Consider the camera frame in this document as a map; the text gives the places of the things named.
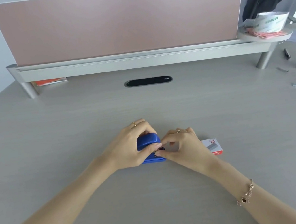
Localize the person's right forearm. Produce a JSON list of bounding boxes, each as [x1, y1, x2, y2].
[[202, 146, 296, 224]]

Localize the white red staple box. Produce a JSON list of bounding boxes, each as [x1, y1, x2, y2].
[[201, 137, 224, 157]]

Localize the person's left hand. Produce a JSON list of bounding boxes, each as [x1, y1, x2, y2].
[[99, 116, 165, 173]]

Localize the pink desk divider panel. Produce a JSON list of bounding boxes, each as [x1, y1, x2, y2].
[[0, 0, 251, 75]]

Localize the pink rubber bands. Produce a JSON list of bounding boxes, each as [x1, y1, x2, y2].
[[245, 23, 287, 43]]

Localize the rose gold chain bracelet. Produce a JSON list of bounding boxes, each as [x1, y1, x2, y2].
[[234, 179, 257, 208]]

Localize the person's right hand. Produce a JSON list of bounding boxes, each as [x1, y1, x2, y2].
[[152, 124, 216, 181]]

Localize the black oval cable grommet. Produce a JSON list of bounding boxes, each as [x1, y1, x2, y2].
[[124, 74, 174, 89]]

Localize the blue stapler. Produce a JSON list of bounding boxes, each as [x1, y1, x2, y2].
[[135, 131, 167, 165]]

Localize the grey desk shelf riser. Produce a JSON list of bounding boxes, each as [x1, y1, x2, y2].
[[6, 22, 296, 107]]

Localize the orange book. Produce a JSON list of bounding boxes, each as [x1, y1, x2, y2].
[[34, 76, 68, 87]]

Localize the white crumpled plastic bag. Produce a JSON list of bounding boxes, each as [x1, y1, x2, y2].
[[237, 8, 292, 38]]

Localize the person's left forearm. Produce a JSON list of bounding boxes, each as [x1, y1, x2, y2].
[[0, 154, 126, 224]]

